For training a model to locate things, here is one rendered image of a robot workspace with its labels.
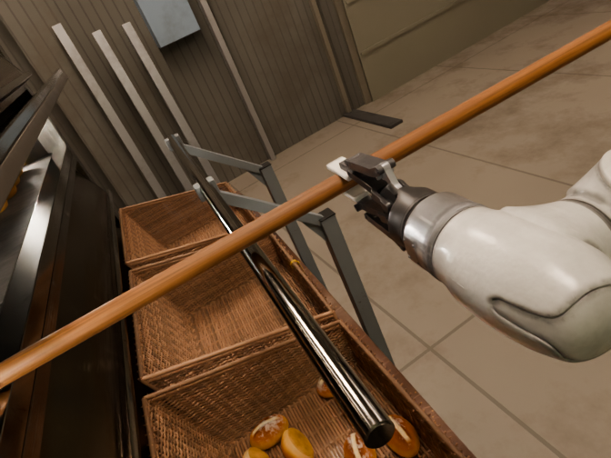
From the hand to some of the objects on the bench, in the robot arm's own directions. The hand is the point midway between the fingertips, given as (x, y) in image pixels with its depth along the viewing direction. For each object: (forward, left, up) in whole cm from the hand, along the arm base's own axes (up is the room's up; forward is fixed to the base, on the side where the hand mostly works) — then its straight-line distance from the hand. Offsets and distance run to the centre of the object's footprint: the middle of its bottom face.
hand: (348, 178), depth 70 cm
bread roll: (+2, +18, -61) cm, 63 cm away
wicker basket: (0, +28, -62) cm, 68 cm away
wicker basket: (+59, +24, -62) cm, 89 cm away
